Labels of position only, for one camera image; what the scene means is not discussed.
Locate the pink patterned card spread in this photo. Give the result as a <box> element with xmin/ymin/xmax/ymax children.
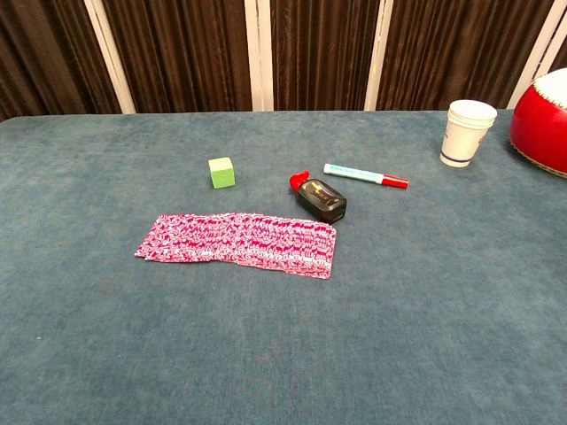
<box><xmin>159</xmin><ymin>212</ymin><xmax>338</xmax><ymax>281</ymax></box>

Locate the black bottle red cap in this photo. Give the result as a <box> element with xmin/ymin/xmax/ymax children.
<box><xmin>289</xmin><ymin>168</ymin><xmax>348</xmax><ymax>224</ymax></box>

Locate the green cube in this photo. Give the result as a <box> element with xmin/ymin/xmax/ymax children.
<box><xmin>207</xmin><ymin>156</ymin><xmax>237</xmax><ymax>190</ymax></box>

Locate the white marker red cap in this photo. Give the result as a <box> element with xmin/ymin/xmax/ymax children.
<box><xmin>322</xmin><ymin>162</ymin><xmax>410</xmax><ymax>190</ymax></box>

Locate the blue felt table cover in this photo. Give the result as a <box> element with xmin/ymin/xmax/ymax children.
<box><xmin>0</xmin><ymin>108</ymin><xmax>567</xmax><ymax>425</ymax></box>

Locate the dark brown curtain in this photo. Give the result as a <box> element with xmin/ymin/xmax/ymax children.
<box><xmin>0</xmin><ymin>0</ymin><xmax>567</xmax><ymax>123</ymax></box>

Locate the white paper cup stack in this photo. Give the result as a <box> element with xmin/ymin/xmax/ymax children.
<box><xmin>439</xmin><ymin>99</ymin><xmax>499</xmax><ymax>168</ymax></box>

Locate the red and white ball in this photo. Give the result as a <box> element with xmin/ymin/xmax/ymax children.
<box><xmin>508</xmin><ymin>66</ymin><xmax>567</xmax><ymax>181</ymax></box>

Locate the white partition frame post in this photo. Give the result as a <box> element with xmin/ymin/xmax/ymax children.
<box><xmin>506</xmin><ymin>0</ymin><xmax>567</xmax><ymax>110</ymax></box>
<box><xmin>82</xmin><ymin>0</ymin><xmax>136</xmax><ymax>115</ymax></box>
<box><xmin>363</xmin><ymin>0</ymin><xmax>395</xmax><ymax>112</ymax></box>
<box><xmin>244</xmin><ymin>0</ymin><xmax>275</xmax><ymax>112</ymax></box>

